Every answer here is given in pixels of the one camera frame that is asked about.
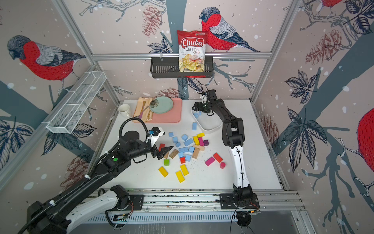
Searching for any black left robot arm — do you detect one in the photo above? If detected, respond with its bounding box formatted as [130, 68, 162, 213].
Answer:
[19, 118, 172, 234]

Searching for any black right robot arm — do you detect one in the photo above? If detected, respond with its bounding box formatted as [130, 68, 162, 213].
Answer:
[192, 90, 259, 211]

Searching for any red rectangular block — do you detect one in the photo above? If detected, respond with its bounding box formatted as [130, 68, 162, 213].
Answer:
[158, 143, 165, 152]

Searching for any brown wood block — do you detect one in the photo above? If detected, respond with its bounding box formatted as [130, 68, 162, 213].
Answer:
[169, 149, 179, 159]

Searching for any white rectangular plastic bin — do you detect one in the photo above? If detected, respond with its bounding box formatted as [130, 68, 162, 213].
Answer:
[191, 110, 223, 134]

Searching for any yellow block front left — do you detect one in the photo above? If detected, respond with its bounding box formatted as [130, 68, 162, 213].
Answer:
[158, 166, 168, 177]

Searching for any pink plastic tray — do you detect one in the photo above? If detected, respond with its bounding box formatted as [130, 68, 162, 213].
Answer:
[149, 98, 182, 123]

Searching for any yellow block front right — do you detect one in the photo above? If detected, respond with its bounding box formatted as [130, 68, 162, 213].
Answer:
[180, 164, 189, 176]

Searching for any green floral plate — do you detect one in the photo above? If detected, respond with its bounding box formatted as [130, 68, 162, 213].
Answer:
[150, 97, 174, 114]

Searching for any yellow block front middle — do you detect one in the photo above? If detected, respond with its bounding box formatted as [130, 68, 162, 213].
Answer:
[175, 171, 185, 183]

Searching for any natural wood block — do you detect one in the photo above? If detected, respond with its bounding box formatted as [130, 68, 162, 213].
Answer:
[192, 148, 200, 159]

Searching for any yellow striped block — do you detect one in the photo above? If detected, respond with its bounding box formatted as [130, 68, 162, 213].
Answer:
[193, 136, 200, 145]

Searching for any white ceramic mug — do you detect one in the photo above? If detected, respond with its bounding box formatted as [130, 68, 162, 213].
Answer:
[118, 104, 132, 119]

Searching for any magenta rectangular block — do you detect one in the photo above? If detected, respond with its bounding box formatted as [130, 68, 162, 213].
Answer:
[205, 157, 215, 166]

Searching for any red block right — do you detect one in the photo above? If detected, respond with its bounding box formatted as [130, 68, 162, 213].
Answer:
[213, 153, 223, 163]

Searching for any Chuba cassava chips bag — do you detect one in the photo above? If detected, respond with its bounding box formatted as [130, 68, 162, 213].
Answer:
[177, 30, 207, 72]

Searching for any purple handled spoon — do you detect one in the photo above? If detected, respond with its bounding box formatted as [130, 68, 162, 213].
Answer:
[138, 101, 147, 119]

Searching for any black wire wall basket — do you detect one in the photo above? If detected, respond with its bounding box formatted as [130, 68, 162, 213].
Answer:
[150, 56, 214, 79]

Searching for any white wire wall shelf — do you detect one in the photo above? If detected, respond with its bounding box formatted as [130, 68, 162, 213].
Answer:
[46, 71, 107, 134]

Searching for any aluminium mounting rail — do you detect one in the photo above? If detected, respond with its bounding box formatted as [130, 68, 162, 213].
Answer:
[128, 189, 306, 213]

